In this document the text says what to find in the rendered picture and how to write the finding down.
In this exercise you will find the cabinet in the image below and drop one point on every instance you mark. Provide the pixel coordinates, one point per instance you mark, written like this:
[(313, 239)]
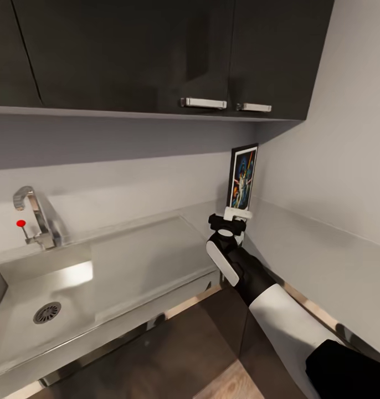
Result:
[(19, 93), (216, 60)]

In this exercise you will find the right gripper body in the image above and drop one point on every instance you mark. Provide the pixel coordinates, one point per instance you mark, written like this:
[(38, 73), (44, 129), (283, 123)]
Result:
[(236, 225)]

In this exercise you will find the drop in sink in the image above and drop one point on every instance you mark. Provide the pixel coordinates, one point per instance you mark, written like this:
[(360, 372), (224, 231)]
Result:
[(50, 297)]

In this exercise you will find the poster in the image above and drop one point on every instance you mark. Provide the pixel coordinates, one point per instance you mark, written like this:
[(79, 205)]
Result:
[(242, 167)]

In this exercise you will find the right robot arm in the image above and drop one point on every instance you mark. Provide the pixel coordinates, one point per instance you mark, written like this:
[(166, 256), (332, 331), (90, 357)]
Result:
[(318, 361)]

